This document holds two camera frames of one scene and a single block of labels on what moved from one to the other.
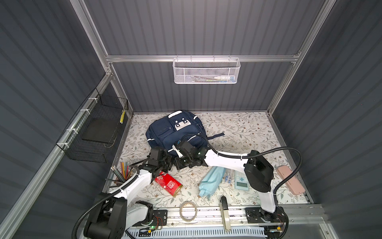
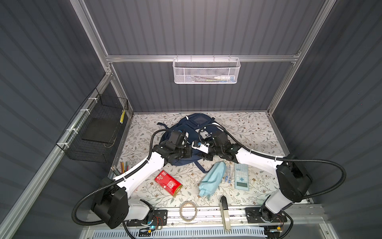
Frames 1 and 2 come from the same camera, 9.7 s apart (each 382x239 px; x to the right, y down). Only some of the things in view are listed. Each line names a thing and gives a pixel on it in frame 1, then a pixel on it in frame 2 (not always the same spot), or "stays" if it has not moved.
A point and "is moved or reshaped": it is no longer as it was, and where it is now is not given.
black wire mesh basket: (90, 134) stays
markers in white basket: (220, 78) stays
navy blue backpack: (177, 126) is moved or reshaped
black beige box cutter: (224, 208) stays
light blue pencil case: (211, 181) stays
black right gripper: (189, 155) -> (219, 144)
